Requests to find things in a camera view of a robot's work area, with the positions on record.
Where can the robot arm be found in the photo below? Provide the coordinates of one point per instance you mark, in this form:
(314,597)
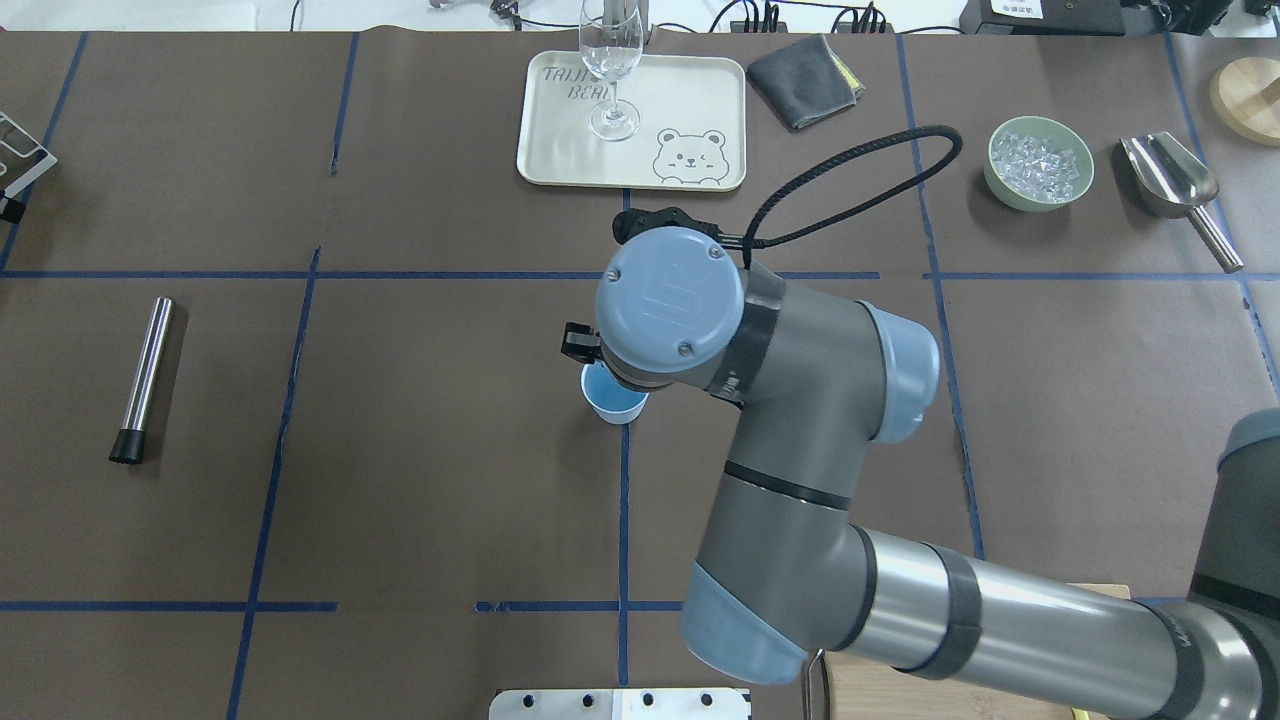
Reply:
(783,572)

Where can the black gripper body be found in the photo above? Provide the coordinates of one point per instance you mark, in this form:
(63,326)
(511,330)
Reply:
(575,343)

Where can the grey folded cloth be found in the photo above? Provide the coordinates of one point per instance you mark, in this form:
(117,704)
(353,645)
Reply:
(806,82)

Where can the green bowl of ice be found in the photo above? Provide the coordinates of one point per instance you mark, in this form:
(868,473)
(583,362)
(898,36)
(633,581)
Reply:
(1037,164)

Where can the clear wine glass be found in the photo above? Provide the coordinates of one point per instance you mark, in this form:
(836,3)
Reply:
(611,44)

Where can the steel ice scoop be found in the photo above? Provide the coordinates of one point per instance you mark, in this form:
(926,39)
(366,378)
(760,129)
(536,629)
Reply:
(1174,184)

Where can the round wooden stand base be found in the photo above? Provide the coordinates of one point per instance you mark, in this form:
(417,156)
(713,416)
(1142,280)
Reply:
(1245,96)

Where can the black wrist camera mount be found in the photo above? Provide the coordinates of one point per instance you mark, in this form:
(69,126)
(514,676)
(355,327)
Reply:
(630,222)

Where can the white wire cup rack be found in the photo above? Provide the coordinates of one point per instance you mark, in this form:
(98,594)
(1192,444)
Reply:
(23,161)

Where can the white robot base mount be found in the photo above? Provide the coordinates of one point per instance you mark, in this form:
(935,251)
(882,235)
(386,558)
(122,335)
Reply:
(623,703)

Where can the wooden cutting board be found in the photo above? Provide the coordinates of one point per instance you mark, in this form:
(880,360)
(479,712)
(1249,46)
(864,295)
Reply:
(844,686)

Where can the steel muddler black tip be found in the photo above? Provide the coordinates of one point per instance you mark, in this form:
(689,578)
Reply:
(130,440)

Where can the blue paper cup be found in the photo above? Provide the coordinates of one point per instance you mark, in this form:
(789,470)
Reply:
(606,395)

